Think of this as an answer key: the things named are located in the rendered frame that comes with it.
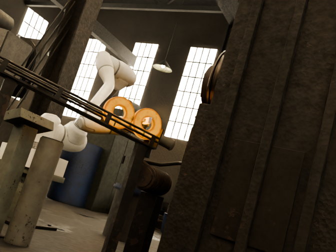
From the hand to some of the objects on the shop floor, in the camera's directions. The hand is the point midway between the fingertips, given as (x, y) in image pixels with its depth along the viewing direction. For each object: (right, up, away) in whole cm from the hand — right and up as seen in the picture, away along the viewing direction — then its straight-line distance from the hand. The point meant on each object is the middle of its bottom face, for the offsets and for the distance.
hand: (147, 120), depth 199 cm
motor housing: (-11, -75, -2) cm, 75 cm away
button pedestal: (-77, -54, -3) cm, 94 cm away
